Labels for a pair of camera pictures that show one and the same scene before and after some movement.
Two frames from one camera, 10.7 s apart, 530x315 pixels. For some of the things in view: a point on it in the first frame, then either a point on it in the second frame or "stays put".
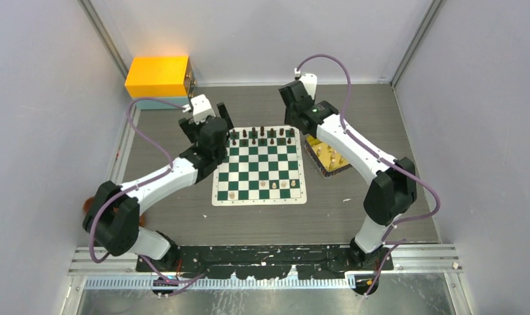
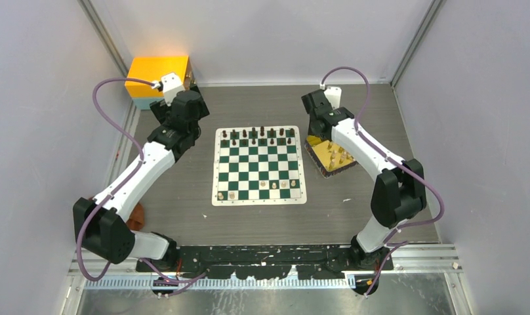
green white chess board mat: [264, 166] stays put
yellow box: [158, 77] stays put
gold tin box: [326, 160] stays put
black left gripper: [189, 128] → [159, 108]
